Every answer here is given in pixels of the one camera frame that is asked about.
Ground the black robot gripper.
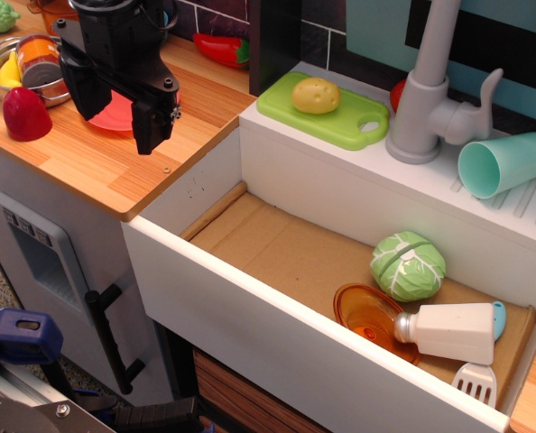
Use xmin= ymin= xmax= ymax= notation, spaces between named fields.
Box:
xmin=52 ymin=1 xmax=180 ymax=155

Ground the yellow toy potato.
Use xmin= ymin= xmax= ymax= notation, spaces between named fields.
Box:
xmin=291 ymin=78 xmax=341 ymax=115

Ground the pink plastic plate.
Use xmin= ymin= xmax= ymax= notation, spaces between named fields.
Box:
xmin=87 ymin=88 xmax=181 ymax=133

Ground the silver metal pot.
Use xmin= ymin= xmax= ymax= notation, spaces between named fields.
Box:
xmin=0 ymin=36 xmax=71 ymax=107

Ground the orange toy can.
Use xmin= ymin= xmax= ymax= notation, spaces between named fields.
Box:
xmin=15 ymin=33 xmax=62 ymax=88

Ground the yellow toy banana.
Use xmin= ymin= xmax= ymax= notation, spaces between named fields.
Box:
xmin=0 ymin=51 xmax=22 ymax=88

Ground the orange transparent pot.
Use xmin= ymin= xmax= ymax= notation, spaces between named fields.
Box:
xmin=27 ymin=0 xmax=79 ymax=36

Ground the red toy pepper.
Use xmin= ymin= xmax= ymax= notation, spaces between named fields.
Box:
xmin=193 ymin=33 xmax=250 ymax=69

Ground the grey oven control panel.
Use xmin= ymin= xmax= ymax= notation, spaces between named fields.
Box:
xmin=0 ymin=192 xmax=92 ymax=325

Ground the blue clamp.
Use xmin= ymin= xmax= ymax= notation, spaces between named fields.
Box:
xmin=0 ymin=308 xmax=63 ymax=365

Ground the red toy behind faucet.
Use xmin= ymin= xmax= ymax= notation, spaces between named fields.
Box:
xmin=389 ymin=79 xmax=406 ymax=113

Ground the grey toy faucet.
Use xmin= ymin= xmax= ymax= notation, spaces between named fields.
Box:
xmin=385 ymin=1 xmax=504 ymax=164

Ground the orange transparent bowl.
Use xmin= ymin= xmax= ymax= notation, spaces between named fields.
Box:
xmin=333 ymin=283 xmax=420 ymax=365

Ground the green toy cabbage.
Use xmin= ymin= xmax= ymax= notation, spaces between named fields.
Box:
xmin=370 ymin=231 xmax=447 ymax=302

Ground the teal plastic cup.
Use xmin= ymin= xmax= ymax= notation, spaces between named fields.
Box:
xmin=457 ymin=132 xmax=536 ymax=199

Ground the white salt shaker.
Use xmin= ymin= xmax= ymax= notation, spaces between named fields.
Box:
xmin=393 ymin=303 xmax=495 ymax=365

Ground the light blue toy piece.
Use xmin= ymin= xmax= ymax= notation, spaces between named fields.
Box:
xmin=492 ymin=300 xmax=507 ymax=341

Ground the white plastic spatula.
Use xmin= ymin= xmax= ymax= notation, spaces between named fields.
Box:
xmin=452 ymin=363 xmax=497 ymax=408

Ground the black oven door handle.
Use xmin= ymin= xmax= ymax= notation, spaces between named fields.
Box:
xmin=84 ymin=284 xmax=145 ymax=395

